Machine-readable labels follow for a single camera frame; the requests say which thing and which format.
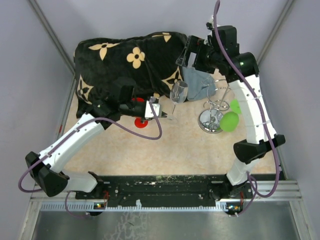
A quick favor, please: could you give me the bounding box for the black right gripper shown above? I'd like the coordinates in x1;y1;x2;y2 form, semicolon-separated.
175;35;222;74

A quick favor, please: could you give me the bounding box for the red wine glass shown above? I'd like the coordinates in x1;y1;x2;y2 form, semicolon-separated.
132;97;149;129

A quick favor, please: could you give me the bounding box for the clear wine glass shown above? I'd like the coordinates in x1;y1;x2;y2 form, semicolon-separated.
167;80;189;123

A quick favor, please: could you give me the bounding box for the green wine glass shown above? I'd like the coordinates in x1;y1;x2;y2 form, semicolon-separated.
219;99;242;132

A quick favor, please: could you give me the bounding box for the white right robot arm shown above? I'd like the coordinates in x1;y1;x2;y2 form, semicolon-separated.
176;25;286;198

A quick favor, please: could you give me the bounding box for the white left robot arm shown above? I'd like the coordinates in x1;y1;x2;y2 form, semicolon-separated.
25;77;167;199

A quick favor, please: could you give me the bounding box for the chrome wine glass rack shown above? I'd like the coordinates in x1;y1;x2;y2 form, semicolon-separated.
197;79;231;134

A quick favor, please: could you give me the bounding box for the blue grey cloth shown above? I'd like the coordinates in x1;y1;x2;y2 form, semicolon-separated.
182;67;216;102

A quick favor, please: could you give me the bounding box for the black floral blanket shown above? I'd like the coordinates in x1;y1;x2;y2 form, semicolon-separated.
73;31;188;118

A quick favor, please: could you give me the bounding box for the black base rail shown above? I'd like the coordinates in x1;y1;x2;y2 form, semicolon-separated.
75;175;253;208

